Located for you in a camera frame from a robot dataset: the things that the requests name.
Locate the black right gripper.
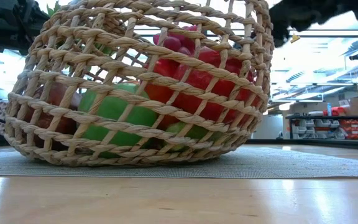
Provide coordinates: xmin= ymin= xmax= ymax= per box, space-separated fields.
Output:
xmin=268 ymin=0 xmax=332 ymax=48

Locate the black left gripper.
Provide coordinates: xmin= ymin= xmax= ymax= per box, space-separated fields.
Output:
xmin=0 ymin=0 xmax=50 ymax=56

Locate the red yellow apple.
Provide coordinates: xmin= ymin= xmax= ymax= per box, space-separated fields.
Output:
xmin=22 ymin=81 xmax=82 ymax=149

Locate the purple grape bunch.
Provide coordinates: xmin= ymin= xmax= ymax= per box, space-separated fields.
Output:
xmin=152 ymin=24 xmax=199 ymax=57

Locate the green apple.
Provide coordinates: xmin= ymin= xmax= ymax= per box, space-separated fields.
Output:
xmin=77 ymin=82 xmax=158 ymax=158

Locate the red bell pepper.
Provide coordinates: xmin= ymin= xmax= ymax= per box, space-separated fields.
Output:
xmin=144 ymin=46 xmax=217 ymax=125

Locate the green cucumber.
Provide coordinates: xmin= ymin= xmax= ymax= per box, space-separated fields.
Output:
xmin=165 ymin=121 xmax=225 ymax=141

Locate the woven straw basket with handles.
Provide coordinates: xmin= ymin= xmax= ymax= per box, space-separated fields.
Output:
xmin=4 ymin=0 xmax=275 ymax=167

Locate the red bag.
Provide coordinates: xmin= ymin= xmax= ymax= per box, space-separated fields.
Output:
xmin=323 ymin=106 xmax=347 ymax=117

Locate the shelving with small parts bins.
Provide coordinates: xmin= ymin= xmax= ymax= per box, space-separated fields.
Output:
xmin=285 ymin=114 xmax=358 ymax=141

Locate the grey woven placemat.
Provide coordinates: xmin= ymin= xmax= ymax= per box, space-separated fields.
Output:
xmin=0 ymin=145 xmax=358 ymax=180

